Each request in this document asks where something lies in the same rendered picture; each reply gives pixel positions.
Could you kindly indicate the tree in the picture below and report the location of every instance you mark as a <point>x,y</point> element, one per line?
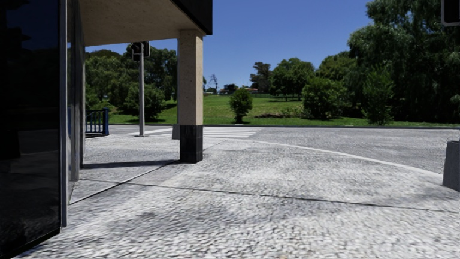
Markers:
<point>240,104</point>

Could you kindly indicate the row of buildings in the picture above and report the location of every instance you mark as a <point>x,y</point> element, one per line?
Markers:
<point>237,89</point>

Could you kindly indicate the pale concrete building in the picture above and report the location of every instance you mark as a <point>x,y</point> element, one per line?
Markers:
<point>189,79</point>

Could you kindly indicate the traffic light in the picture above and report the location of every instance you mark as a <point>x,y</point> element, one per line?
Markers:
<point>141,90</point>
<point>451,0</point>

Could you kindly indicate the trees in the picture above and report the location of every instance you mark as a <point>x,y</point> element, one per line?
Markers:
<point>395,72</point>
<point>111,79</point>

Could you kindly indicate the dark stairway railing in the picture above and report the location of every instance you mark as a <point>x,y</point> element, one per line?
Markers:
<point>97,121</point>

